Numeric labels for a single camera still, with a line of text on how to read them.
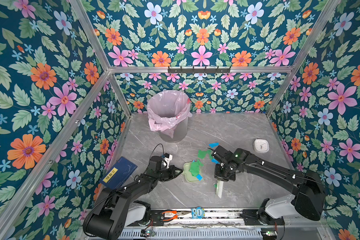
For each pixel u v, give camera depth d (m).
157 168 0.70
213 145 1.05
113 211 0.42
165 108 1.01
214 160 0.66
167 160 0.82
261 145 0.98
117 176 0.87
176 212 0.75
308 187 0.42
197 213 0.74
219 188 0.83
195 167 0.91
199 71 0.93
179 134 1.09
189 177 0.87
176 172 0.82
